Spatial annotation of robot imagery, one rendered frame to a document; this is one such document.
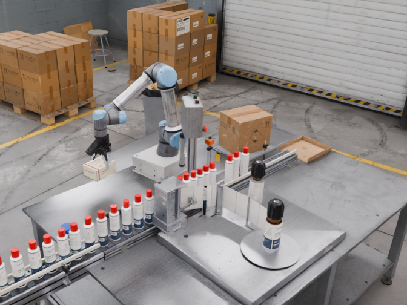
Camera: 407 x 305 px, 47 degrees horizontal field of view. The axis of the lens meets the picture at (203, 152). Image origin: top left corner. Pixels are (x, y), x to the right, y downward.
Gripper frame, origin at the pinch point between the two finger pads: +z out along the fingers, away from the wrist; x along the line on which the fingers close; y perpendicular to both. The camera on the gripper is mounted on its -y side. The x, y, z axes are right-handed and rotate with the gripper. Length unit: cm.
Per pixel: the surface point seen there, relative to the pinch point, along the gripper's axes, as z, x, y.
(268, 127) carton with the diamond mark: -5, -55, 114
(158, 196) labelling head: -8, -59, -14
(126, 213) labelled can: -1, -50, -29
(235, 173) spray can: 6, -65, 55
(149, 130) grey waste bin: 87, 144, 209
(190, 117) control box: -41, -54, 18
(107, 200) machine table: 17.6, -11.9, -5.9
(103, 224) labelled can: -1, -48, -43
